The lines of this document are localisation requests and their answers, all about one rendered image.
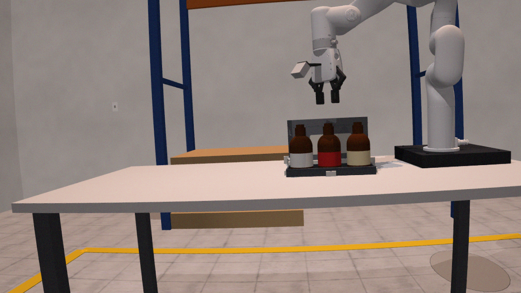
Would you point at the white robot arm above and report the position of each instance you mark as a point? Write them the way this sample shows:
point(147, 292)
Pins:
point(446, 43)

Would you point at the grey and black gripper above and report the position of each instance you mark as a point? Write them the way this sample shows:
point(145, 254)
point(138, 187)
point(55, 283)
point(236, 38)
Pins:
point(330, 71)

